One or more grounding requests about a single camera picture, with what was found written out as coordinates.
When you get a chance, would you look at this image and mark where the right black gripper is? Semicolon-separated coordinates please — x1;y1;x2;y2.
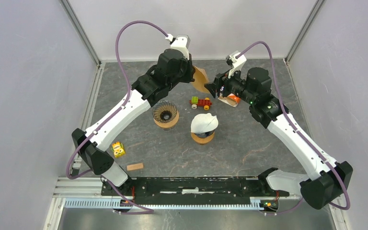
204;64;256;105

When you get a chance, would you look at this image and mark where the orange coffee filter box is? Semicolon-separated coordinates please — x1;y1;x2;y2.
218;93;241;107

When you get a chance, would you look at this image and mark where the brown paper coffee filter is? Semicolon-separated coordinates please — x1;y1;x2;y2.
191;66;209;93

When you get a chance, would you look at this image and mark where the smoky grey dripper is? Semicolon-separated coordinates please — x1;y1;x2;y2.
152;101;179;123

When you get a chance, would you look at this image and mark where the white paper coffee filter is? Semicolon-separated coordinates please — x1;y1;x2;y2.
190;113;219;134

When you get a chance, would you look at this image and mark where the blue plastic dripper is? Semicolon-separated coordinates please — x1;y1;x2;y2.
194;130;215;138

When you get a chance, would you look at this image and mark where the wooden ring stand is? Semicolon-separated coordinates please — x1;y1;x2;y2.
191;133;215;145
153;111;180;129

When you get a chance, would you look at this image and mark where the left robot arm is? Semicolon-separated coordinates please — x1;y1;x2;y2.
71;48;195;195

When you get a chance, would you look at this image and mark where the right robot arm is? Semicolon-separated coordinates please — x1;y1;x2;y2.
204;67;353;209

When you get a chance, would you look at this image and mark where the toy brick car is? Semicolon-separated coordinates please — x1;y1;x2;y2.
189;96;213;111

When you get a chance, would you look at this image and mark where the yellow juice carton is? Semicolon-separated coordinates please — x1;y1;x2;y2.
111;141;126;158

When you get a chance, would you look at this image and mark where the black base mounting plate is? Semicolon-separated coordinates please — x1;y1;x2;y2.
101;176;289;205

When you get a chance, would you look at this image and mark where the small wooden block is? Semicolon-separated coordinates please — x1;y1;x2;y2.
126;163;144;171

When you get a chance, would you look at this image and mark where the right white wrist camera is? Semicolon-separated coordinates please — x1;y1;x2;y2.
225;50;247;79

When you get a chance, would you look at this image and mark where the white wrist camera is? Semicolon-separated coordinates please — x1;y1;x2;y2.
170;35;191;60
225;50;247;79

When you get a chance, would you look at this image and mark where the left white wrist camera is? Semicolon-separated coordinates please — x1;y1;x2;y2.
170;35;191;60

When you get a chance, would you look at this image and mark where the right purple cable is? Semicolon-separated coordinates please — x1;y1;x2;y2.
234;41;352;217

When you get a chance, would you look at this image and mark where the white slotted cable duct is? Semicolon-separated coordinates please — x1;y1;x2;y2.
64;198;278;211

